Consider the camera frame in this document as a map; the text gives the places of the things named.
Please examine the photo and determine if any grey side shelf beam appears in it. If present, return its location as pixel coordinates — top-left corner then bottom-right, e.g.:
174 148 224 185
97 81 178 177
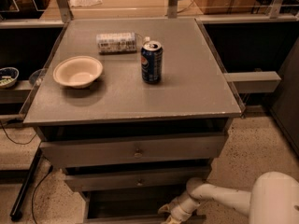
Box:
224 71 281 93

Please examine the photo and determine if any grey top drawer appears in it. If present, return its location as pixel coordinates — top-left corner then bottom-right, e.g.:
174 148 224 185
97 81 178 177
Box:
40 134 228 168

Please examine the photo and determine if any grey bottom drawer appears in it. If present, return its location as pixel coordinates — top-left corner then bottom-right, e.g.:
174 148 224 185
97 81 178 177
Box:
79 184 207 224

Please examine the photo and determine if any clear plastic water bottle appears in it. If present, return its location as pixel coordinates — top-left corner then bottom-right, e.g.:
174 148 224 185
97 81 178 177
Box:
96 32 150 54

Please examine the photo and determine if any blue pepsi can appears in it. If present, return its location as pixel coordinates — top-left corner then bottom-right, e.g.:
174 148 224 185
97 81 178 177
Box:
141 40 163 84

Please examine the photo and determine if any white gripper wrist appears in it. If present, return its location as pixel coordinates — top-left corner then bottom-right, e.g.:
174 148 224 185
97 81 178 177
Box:
158 191 202 224

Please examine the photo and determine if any white paper bowl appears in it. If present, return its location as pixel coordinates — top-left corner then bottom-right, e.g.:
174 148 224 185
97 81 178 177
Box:
53 56 103 89

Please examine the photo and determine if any black metal floor bar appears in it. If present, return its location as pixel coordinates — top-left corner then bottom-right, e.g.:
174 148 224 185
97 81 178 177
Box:
10 148 41 222

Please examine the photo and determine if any dark round dish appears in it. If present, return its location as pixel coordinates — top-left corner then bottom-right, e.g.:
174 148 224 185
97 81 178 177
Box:
29 68 47 86

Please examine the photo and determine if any black floor cable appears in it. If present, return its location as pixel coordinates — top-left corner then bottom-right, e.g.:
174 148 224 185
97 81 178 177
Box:
0 113 54 224

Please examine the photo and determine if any small blue patterned bowl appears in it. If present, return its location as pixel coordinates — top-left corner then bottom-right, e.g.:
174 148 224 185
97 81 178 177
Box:
0 67 19 89

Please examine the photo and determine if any grey drawer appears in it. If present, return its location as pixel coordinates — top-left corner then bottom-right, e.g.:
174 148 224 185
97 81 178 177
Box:
40 134 228 168
64 166 211 191
79 184 207 224

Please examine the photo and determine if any grey middle drawer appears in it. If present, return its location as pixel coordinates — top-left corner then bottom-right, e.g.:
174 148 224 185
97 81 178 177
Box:
64 166 211 191

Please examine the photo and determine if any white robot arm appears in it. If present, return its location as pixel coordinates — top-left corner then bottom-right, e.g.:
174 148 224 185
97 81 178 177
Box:
158 172 299 224

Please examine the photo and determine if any grey drawer cabinet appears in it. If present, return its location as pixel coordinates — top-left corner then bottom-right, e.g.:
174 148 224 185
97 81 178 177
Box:
20 16 247 224

